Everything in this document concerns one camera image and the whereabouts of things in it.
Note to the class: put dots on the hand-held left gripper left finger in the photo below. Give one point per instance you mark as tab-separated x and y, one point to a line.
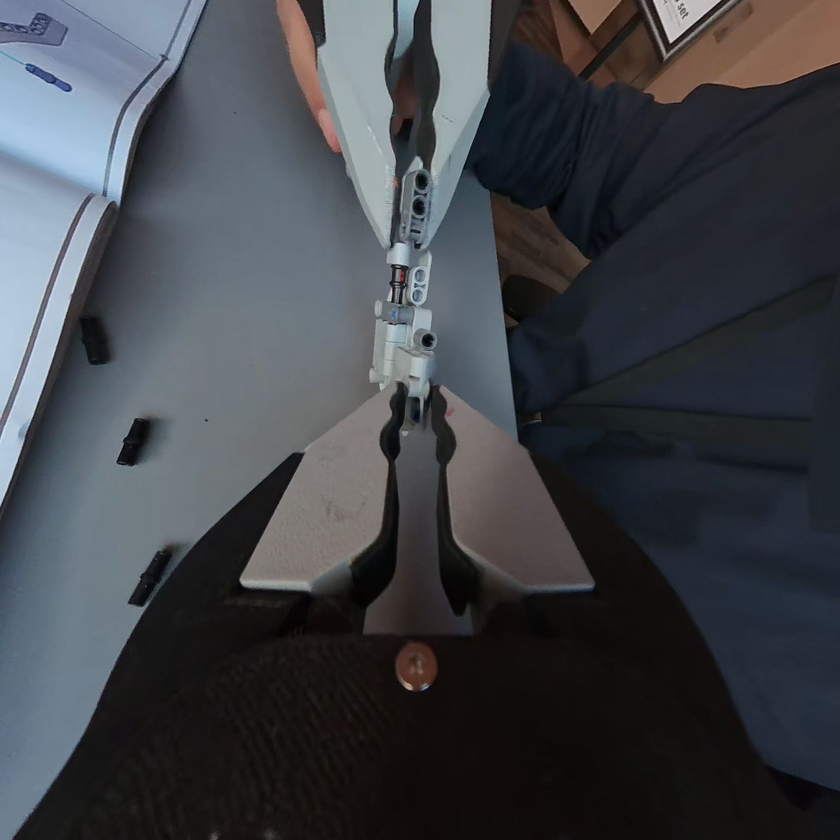
321	518

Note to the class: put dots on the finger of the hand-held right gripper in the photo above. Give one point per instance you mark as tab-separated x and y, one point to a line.
358	98
463	79

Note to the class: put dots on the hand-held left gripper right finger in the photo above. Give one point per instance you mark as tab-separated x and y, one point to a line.
512	518

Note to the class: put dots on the grey lego assembly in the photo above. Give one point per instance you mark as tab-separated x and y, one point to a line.
400	348

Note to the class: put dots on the person's right forearm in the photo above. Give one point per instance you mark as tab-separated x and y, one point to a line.
558	144

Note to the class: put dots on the black lego pin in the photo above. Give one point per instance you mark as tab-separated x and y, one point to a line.
149	576
94	340
133	441

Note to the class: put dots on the lego instruction booklet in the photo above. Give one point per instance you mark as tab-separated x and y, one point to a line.
52	229

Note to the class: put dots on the person's right hand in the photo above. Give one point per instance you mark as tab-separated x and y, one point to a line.
305	79

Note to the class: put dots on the black framed sign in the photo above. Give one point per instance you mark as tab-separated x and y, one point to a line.
686	16

